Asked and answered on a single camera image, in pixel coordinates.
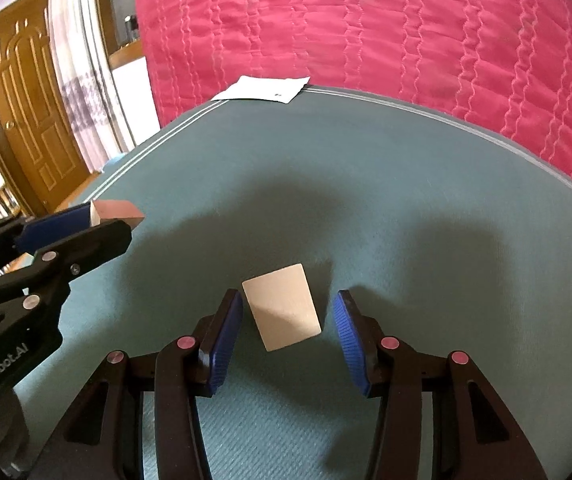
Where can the white patterned curtain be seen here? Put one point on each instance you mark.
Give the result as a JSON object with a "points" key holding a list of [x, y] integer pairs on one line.
{"points": [[86, 70]]}

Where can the pink-brown block with white end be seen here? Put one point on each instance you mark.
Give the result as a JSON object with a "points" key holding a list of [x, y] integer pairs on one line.
{"points": [[118, 210]]}

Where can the pink quilted blanket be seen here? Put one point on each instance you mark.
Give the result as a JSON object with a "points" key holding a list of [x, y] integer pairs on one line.
{"points": [[365, 30]]}

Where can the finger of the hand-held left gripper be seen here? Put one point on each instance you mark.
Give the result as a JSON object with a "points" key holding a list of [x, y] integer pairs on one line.
{"points": [[56, 227], [101, 242]]}

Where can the dark bottle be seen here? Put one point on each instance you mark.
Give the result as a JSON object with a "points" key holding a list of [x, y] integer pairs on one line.
{"points": [[131, 27]]}

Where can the brown wooden door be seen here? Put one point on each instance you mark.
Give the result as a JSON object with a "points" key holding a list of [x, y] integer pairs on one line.
{"points": [[31, 100]]}

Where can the light wooden square block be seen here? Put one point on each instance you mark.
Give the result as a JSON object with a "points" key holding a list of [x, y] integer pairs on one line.
{"points": [[283, 315]]}

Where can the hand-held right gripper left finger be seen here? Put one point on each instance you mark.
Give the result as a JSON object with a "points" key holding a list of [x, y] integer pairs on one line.
{"points": [[223, 345]]}

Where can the wooden shelf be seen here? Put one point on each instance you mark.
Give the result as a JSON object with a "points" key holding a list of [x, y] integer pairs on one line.
{"points": [[126, 54]]}

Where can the white paper sheet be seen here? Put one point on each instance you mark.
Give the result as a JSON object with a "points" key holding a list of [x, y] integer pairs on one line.
{"points": [[263, 89]]}

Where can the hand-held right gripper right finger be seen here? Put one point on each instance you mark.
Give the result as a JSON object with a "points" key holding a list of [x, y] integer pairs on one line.
{"points": [[353, 345]]}

